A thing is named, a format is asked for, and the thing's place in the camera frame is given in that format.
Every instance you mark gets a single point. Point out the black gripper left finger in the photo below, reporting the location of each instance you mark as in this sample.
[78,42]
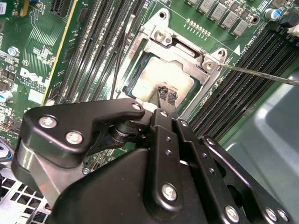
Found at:
[70,116]

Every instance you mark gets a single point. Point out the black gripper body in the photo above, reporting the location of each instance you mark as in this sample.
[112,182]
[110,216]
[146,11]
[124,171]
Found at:
[105,198]

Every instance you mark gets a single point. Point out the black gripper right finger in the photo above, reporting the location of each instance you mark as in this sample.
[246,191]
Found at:
[210,168]

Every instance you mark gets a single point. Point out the metal socket cover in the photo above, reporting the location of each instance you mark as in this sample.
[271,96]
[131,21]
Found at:
[190,68]

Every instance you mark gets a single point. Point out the silver CPU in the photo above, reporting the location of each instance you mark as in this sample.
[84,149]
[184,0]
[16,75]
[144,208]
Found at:
[163,72]

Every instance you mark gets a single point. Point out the metal locking lever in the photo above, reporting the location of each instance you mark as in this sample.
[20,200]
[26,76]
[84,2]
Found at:
[129,23]
[268,76]

